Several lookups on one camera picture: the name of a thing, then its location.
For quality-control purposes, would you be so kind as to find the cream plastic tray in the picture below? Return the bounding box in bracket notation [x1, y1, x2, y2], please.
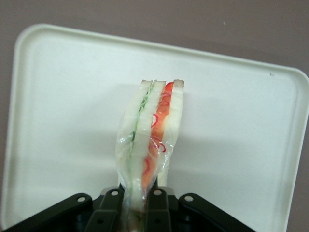
[1, 23, 309, 232]

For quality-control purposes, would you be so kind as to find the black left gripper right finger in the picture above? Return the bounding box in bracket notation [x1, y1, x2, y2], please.
[144, 186, 282, 232]

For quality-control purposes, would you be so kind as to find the triangle sandwich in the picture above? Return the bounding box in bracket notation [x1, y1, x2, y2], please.
[115, 78, 185, 232]

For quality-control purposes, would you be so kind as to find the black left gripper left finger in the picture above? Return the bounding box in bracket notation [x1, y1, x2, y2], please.
[0, 188, 125, 232]

